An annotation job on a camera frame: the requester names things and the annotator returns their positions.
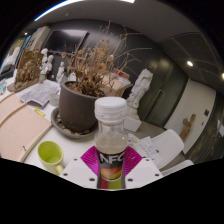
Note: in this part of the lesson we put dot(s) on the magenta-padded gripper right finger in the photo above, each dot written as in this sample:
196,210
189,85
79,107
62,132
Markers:
145,171

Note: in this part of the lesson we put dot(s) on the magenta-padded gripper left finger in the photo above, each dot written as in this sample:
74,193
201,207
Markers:
76,171

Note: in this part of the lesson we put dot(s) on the clear white-capped drink bottle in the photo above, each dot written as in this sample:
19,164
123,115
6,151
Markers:
111,143

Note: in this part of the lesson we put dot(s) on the papers on chair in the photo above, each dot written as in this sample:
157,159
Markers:
145,146

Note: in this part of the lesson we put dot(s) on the yellow-green mug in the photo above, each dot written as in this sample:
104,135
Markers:
50,155

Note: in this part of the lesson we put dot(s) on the white chair with papers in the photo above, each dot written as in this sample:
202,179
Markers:
168,145

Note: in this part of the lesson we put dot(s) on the grey plant saucer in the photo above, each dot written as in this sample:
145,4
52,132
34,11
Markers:
58,125

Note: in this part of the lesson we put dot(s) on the dark pot with dried plant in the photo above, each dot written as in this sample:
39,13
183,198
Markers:
76,110

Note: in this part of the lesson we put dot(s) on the small flat yellow item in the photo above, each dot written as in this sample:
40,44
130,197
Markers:
39,112

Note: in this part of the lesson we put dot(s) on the light wooden panel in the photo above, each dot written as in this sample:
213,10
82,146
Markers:
20,130

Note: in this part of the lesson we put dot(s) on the small white cup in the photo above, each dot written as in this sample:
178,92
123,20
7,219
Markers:
54,100

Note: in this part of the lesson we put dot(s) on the large white robed statue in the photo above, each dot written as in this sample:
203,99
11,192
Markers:
140,88

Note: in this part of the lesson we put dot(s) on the newspaper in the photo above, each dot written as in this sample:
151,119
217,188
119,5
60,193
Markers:
40,93

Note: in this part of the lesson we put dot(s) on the cardboard box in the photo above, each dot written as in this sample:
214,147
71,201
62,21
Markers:
115,85

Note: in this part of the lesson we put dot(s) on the red box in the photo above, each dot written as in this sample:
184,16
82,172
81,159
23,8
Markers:
121,73

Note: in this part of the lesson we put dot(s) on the small white standing figure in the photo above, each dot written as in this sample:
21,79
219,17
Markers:
61,71

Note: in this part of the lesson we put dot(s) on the colourful book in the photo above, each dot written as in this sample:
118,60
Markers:
2,86

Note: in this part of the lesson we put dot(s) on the round ceiling spotlight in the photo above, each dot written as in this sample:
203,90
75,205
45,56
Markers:
222,76
189,63

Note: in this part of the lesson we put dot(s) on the small white bust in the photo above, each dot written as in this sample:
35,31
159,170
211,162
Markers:
44,54

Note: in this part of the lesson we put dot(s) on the white cabinet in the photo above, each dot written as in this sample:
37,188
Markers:
36,38

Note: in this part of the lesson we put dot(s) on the long ceiling strip light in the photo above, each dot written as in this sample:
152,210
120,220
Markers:
66,6

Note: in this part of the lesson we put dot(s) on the white statue pedestal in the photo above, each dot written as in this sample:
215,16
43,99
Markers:
132,124

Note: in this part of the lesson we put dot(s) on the wooden wall figure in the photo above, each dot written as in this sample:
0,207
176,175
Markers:
186,128

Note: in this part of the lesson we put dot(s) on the black wall screen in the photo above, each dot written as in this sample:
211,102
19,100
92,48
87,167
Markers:
65,40

